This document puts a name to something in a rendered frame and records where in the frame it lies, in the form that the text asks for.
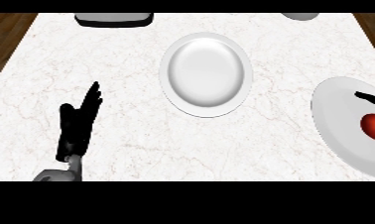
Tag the white plate with tomato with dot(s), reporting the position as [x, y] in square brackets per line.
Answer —
[341, 119]

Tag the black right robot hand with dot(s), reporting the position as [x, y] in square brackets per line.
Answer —
[366, 97]

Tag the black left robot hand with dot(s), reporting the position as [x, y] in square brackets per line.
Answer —
[75, 125]

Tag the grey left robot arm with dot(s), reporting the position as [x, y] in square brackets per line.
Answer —
[68, 172]

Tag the grey round object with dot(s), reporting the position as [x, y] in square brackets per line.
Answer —
[300, 16]

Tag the white oval plate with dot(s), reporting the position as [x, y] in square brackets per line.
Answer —
[205, 73]

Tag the grey and black appliance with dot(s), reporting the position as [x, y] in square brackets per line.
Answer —
[114, 19]

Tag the red tomato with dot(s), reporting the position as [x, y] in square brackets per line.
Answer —
[369, 126]

